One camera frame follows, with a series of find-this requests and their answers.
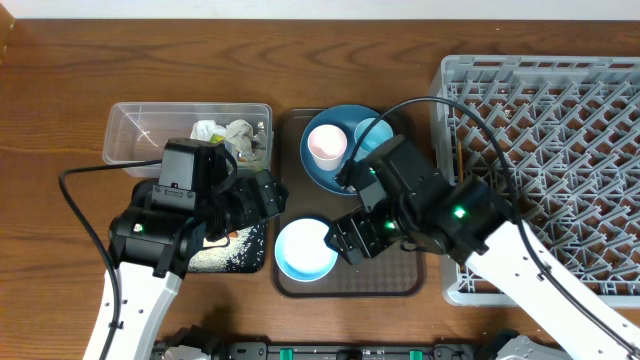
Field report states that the light blue bowl of rice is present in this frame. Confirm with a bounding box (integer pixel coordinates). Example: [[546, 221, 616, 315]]
[[274, 218, 338, 282]]

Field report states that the white paper ball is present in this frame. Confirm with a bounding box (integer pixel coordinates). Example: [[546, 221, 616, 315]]
[[225, 119, 253, 157]]

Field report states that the green foil snack wrapper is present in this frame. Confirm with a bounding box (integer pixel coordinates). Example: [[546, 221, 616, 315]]
[[209, 130, 269, 164]]

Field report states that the pink cup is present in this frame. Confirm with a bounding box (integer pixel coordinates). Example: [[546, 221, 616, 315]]
[[307, 124, 348, 171]]

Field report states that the light blue cup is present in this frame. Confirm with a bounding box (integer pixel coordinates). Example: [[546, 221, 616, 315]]
[[354, 117, 394, 153]]

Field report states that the dark blue plate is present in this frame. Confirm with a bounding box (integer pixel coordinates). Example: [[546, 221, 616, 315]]
[[300, 104, 379, 196]]

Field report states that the wooden chopstick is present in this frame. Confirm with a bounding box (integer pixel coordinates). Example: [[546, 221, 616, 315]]
[[457, 142, 464, 184]]

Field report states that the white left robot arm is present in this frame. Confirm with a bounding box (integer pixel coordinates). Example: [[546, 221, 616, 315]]
[[84, 167, 288, 359]]

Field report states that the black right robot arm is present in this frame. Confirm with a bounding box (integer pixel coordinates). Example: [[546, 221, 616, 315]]
[[325, 174, 639, 359]]

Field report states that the grey dishwasher rack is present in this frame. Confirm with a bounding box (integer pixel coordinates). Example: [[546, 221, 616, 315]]
[[430, 55, 639, 308]]

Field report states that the black plastic bin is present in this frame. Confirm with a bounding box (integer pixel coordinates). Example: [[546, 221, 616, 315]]
[[130, 177, 267, 274]]

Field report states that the pile of white rice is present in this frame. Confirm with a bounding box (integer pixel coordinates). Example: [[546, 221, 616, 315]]
[[187, 222, 266, 273]]

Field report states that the crumpled white paper napkin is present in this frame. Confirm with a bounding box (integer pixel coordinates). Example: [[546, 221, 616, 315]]
[[190, 120, 226, 143]]

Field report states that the clear plastic bin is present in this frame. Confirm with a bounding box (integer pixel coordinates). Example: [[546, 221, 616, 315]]
[[102, 102, 273, 172]]

